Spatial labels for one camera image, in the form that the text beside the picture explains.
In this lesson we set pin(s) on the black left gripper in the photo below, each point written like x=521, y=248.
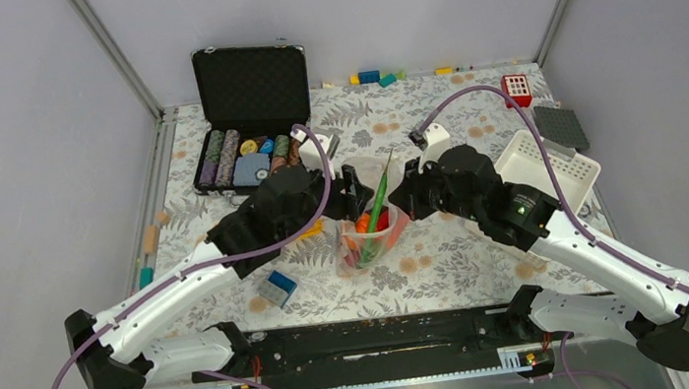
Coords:
x=355, y=198

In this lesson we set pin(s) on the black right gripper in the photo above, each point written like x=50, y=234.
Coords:
x=413, y=186

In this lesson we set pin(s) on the green toy bean pod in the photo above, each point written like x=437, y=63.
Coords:
x=377, y=240

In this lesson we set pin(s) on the orange toy pumpkin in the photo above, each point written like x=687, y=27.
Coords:
x=362, y=224

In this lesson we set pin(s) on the clear dotted zip top bag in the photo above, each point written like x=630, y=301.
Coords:
x=348, y=255

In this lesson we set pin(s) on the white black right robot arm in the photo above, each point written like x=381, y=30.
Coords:
x=648, y=304

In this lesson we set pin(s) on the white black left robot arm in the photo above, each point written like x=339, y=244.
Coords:
x=119, y=348

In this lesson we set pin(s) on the orange yellow toy block car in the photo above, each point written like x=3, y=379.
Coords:
x=316, y=229

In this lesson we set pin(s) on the floral patterned table mat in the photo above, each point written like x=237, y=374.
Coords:
x=436, y=264

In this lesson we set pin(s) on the red white window block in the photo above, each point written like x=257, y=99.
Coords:
x=518, y=88

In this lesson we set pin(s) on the dark grey building baseplate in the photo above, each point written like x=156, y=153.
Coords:
x=561, y=126

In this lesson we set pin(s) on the blue grey building block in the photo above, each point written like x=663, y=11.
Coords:
x=277, y=288

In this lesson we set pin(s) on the black poker chip case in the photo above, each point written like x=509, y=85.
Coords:
x=251, y=97

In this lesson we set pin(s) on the wooden block left edge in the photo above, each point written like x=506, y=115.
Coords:
x=150, y=239

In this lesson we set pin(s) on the teal block left edge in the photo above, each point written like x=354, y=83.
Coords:
x=146, y=276

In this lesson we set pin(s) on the yellow block at wall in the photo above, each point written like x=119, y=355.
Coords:
x=444, y=71

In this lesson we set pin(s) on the blue block at wall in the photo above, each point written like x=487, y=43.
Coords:
x=367, y=77

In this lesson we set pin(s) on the teal block at wall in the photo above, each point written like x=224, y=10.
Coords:
x=388, y=80

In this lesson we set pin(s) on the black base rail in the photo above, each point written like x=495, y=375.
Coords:
x=354, y=353

